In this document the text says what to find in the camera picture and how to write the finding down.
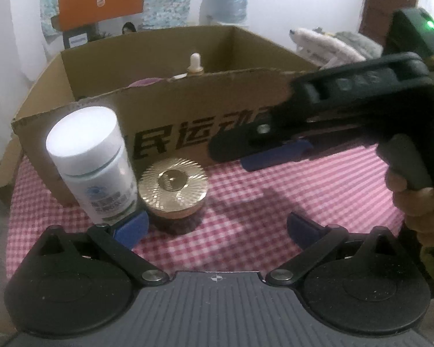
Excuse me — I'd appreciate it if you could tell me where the pink plastic lid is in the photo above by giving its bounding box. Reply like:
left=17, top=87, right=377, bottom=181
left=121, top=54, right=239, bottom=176
left=128, top=77, right=162, bottom=88

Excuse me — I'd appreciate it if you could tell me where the person's right hand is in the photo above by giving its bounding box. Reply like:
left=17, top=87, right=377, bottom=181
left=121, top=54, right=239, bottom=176
left=385, top=168, right=434, bottom=247

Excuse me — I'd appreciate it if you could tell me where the pink checkered cloth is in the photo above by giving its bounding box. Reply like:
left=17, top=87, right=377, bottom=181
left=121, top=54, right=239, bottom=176
left=5, top=140, right=417, bottom=279

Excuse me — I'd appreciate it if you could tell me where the white plush toy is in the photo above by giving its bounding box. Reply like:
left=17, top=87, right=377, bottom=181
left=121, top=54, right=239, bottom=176
left=289, top=28, right=366, bottom=69

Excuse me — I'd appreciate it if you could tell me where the white dropper bottle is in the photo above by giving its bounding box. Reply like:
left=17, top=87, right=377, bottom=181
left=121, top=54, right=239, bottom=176
left=186, top=53, right=205, bottom=76

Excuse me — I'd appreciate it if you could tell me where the gold round jar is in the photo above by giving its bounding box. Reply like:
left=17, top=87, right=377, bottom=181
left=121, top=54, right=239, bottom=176
left=138, top=158, right=209, bottom=220

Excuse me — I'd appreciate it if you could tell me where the brown cardboard box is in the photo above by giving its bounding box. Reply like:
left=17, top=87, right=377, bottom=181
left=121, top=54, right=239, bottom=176
left=0, top=26, right=314, bottom=205

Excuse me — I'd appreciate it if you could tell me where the white pill bottle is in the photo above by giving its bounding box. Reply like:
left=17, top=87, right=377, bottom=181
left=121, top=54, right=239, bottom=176
left=46, top=106, right=138, bottom=225

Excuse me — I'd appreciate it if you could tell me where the blue water jug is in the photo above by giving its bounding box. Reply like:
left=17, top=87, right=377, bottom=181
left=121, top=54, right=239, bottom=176
left=199, top=0, right=248, bottom=26

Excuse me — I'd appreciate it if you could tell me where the orange appliance carton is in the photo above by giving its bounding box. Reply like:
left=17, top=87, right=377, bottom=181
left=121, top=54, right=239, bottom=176
left=52, top=0, right=144, bottom=49

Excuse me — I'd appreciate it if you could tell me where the white curtain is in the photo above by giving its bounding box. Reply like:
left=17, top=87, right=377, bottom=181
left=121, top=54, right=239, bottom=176
left=0, top=0, right=51, bottom=160

